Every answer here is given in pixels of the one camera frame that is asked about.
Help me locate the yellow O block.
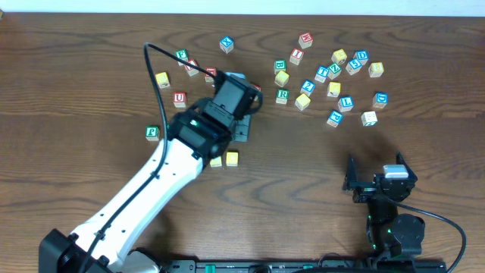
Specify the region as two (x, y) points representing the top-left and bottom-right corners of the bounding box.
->
(226, 152), (239, 167)

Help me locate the blue d block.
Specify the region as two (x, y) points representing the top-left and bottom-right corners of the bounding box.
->
(353, 50), (369, 65)
(372, 93), (389, 108)

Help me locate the blue D block right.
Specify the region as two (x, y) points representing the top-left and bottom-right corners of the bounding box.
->
(372, 93), (389, 108)

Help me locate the green B block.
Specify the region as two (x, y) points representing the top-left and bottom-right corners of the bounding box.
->
(274, 59), (286, 74)

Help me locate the red E block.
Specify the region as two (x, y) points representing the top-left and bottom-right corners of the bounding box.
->
(205, 67), (217, 83)

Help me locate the yellow block centre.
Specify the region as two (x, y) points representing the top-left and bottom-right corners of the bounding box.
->
(274, 71), (289, 87)

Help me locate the blue X block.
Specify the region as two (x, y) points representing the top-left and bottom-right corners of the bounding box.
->
(219, 36), (234, 54)

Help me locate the yellow S block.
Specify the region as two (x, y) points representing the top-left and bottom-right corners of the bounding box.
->
(295, 93), (311, 111)

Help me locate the blue 5 block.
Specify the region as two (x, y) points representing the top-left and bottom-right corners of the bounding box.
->
(346, 58), (362, 75)

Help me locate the yellow block far left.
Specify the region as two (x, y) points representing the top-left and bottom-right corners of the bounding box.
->
(155, 72), (171, 89)

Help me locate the blue D block upper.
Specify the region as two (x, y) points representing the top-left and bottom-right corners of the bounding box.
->
(353, 50), (369, 65)

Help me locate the green J block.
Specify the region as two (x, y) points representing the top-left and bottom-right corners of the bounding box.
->
(145, 126), (160, 141)

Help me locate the green R block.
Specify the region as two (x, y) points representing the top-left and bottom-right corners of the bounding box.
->
(276, 89), (289, 105)

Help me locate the green Z block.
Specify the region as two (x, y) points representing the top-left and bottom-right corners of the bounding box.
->
(328, 63), (342, 80)

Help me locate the red X block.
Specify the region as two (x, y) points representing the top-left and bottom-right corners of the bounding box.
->
(184, 58), (199, 77)

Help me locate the yellow block hammer side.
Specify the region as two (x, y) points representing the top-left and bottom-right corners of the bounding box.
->
(327, 82), (341, 98)

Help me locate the red I block upper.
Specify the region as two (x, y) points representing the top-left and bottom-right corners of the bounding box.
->
(289, 49), (304, 65)

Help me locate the blue P block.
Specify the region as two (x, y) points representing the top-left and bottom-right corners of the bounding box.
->
(327, 110), (343, 127)

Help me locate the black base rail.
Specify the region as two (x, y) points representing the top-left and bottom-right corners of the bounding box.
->
(160, 259), (447, 273)

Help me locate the red block top right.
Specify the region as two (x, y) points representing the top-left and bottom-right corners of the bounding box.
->
(299, 32), (314, 49)

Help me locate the red U block left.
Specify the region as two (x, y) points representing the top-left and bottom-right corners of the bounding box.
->
(173, 92), (187, 108)

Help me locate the plain wood L block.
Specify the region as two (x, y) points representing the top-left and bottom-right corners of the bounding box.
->
(361, 111), (378, 127)

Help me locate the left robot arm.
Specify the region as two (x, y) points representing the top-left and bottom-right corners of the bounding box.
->
(39, 71), (261, 272)

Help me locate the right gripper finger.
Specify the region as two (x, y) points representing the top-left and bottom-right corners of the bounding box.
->
(342, 156), (358, 190)
(396, 152), (413, 175)

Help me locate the blue 2 block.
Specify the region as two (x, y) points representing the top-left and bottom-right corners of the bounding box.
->
(300, 80), (315, 97)

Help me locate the yellow C block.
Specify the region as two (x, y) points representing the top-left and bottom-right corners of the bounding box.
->
(209, 156), (223, 168)

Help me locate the yellow 8 block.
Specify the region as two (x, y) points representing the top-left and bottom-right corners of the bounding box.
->
(368, 62), (384, 78)

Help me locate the green F block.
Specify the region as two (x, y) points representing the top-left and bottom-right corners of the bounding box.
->
(175, 49), (189, 62)

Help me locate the blue L block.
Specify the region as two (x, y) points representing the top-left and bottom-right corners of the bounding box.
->
(337, 96), (354, 112)

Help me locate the yellow block upper right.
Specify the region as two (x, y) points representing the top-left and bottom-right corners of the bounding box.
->
(331, 49), (347, 65)

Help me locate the blue T block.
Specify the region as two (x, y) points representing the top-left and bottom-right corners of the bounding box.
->
(314, 66), (329, 83)

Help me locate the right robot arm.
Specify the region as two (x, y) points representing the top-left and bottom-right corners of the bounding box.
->
(343, 153), (425, 271)

